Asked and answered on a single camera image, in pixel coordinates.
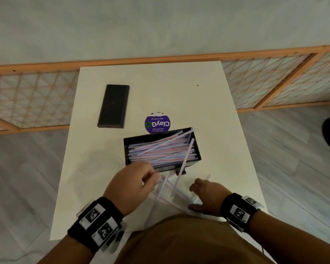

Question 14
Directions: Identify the person's left hand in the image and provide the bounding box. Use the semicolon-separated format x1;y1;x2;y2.
103;162;160;216

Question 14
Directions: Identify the person's right hand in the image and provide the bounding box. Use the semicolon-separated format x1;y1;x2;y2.
188;178;233;217

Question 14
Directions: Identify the clear plastic bag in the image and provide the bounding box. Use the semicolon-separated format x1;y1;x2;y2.
143;173;213;227

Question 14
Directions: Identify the person's right forearm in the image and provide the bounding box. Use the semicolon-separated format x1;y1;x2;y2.
247;210;330;264

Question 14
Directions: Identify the person's left forearm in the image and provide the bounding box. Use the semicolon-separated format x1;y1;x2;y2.
38;234;94;264

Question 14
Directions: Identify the pile of striped drinking straws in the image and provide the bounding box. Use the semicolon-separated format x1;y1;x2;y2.
128;129;196;167

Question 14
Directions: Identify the striped drinking straw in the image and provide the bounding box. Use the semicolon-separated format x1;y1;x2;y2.
170;138;195;197
144;174;170;227

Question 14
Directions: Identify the person's brown clothing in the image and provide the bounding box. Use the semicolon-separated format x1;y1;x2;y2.
114;214;276;264

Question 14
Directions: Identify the black right wrist band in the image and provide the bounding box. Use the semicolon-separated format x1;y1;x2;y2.
219;192;265;234

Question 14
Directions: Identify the black wrist band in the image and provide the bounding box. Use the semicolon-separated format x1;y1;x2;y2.
67;196;127;255
219;192;265;234

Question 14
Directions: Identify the black rectangular box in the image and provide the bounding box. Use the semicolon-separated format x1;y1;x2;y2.
123;127;202;175

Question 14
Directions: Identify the round purple sticker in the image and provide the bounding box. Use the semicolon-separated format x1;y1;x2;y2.
144;112;171;135

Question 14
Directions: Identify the black left wrist band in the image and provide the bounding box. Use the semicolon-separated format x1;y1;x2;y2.
67;196;127;255

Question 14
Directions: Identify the black box lid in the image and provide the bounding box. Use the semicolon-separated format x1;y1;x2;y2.
97;84;130;129

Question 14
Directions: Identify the wooden lattice screen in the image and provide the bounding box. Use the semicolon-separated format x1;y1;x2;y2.
0;45;330;136

